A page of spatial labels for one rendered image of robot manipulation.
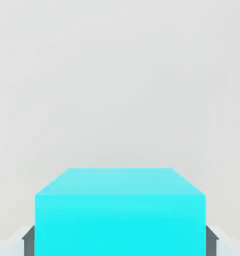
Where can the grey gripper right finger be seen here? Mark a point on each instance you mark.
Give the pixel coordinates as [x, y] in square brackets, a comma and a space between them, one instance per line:
[211, 245]

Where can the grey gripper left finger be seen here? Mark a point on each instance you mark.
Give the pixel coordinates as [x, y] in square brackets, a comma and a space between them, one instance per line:
[29, 245]

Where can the small cyan cube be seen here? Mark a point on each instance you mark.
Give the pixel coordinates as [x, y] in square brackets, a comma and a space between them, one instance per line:
[119, 220]

